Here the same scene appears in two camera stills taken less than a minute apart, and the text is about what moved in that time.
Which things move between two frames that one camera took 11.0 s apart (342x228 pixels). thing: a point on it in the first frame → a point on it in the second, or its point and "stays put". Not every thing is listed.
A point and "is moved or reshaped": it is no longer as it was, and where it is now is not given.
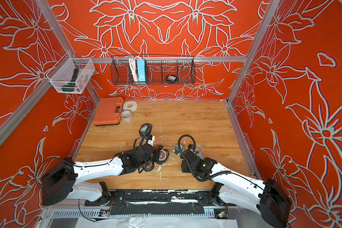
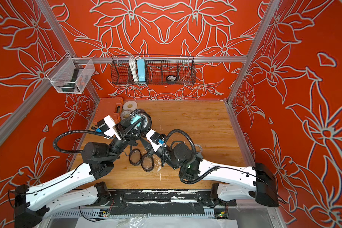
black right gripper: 183,167 → 148,147
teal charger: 176,149 is moved or reshaped
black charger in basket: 171,78 stays put
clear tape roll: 127,116 stays put
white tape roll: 130,105 stays put
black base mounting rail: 159,202 stays put
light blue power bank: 140,63 stays put
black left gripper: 156,153 → 128,137
